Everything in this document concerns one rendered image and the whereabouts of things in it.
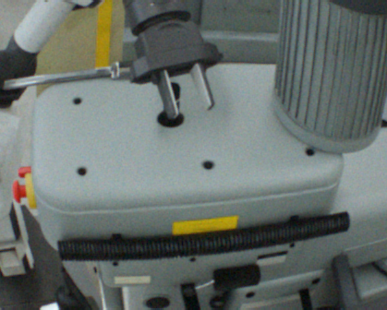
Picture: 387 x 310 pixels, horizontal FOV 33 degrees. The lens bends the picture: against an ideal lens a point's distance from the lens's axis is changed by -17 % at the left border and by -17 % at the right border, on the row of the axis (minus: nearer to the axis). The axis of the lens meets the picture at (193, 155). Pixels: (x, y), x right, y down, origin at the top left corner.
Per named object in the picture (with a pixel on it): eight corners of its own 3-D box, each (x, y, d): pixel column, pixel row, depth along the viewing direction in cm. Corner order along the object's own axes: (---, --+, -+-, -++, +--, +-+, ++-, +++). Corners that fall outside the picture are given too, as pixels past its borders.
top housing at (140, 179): (46, 263, 108) (30, 198, 96) (36, 147, 126) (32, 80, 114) (332, 236, 115) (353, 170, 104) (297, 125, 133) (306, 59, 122)
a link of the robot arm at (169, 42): (211, 73, 108) (185, 8, 110) (230, 49, 99) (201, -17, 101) (126, 93, 104) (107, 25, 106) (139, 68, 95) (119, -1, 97)
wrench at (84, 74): (3, 94, 112) (3, 90, 111) (6, 79, 115) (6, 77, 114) (138, 78, 115) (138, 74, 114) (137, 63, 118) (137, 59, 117)
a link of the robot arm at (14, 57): (2, 27, 133) (-25, 70, 140) (12, 53, 130) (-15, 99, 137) (36, 25, 142) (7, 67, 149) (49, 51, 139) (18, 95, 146)
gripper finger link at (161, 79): (174, 120, 101) (160, 77, 102) (179, 112, 98) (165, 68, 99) (162, 123, 100) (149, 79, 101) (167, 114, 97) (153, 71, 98)
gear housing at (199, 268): (104, 292, 117) (99, 259, 110) (86, 186, 134) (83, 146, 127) (297, 271, 122) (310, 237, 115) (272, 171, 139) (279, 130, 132)
